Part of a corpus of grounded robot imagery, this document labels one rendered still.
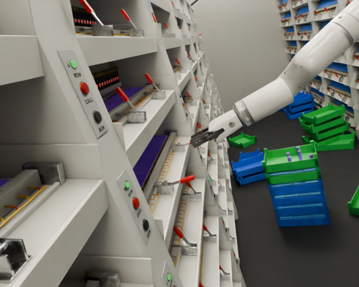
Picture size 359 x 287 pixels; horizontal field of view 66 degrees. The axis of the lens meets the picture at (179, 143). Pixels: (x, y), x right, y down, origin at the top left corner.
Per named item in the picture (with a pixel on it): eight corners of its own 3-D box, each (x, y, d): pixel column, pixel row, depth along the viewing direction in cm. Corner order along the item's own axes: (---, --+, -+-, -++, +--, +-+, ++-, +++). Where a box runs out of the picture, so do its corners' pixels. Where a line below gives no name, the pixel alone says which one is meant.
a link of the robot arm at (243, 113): (256, 126, 82) (247, 131, 83) (252, 118, 91) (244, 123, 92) (243, 102, 81) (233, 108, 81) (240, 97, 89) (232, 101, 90)
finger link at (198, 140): (212, 141, 86) (194, 151, 88) (212, 138, 89) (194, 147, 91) (207, 132, 85) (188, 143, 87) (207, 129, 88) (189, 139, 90)
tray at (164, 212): (191, 146, 110) (190, 123, 106) (166, 261, 53) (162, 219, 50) (141, 147, 112) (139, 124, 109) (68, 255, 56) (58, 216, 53)
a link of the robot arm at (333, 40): (321, 38, 89) (249, 103, 97) (331, 17, 74) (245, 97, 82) (342, 57, 88) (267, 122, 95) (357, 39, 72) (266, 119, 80)
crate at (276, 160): (315, 151, 172) (313, 139, 169) (319, 166, 154) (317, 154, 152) (266, 158, 184) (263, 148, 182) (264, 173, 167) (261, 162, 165)
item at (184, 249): (205, 187, 115) (204, 156, 110) (196, 329, 59) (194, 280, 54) (157, 186, 118) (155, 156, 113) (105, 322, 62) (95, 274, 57)
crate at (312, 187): (320, 173, 176) (318, 162, 174) (323, 191, 159) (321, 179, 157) (272, 179, 189) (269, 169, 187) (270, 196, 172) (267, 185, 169)
